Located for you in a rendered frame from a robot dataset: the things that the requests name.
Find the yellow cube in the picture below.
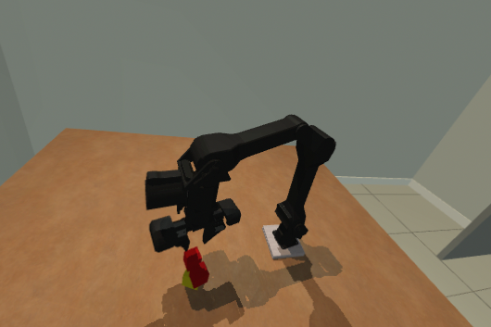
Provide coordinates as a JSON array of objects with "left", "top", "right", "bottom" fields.
[{"left": 183, "top": 270, "right": 194, "bottom": 289}]

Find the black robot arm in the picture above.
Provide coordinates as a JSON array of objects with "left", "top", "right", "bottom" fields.
[{"left": 145, "top": 115, "right": 336, "bottom": 249}]

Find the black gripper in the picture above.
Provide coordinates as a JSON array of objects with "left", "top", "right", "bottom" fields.
[{"left": 150, "top": 193, "right": 241, "bottom": 253}]

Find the red cube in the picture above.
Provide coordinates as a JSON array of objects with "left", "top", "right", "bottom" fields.
[
  {"left": 189, "top": 262, "right": 209, "bottom": 289},
  {"left": 183, "top": 246, "right": 202, "bottom": 271}
]

